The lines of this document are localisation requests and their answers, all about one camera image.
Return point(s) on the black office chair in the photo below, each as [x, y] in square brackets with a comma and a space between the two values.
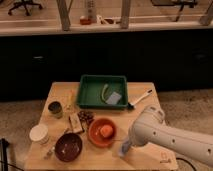
[25, 4]

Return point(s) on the grey-blue towel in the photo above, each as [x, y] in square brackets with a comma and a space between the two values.
[124, 148]

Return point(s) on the small wooden block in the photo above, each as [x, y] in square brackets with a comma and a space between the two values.
[75, 123]

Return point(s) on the dark grape bunch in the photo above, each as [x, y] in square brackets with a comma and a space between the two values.
[86, 116]

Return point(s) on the green plastic tray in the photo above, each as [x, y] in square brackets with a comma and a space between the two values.
[89, 91]

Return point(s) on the dark green cup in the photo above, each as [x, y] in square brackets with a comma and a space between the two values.
[55, 108]

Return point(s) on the black stand at left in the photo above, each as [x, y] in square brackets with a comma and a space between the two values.
[3, 154]

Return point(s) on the dark purple bowl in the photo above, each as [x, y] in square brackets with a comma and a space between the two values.
[68, 147]

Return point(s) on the orange bowl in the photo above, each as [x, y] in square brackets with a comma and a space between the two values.
[95, 136]

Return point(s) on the orange ball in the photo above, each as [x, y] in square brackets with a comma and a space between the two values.
[106, 131]

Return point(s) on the white paper cup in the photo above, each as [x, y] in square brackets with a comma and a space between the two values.
[39, 134]

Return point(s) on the white handled brush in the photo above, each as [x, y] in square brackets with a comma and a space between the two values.
[131, 105]

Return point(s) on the green curved vegetable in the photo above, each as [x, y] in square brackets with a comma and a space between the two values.
[103, 92]

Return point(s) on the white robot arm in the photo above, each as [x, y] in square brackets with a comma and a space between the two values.
[149, 127]

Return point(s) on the grey-blue sponge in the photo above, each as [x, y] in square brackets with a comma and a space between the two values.
[113, 98]

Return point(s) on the red bowl on shelf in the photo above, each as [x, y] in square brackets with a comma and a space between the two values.
[85, 21]

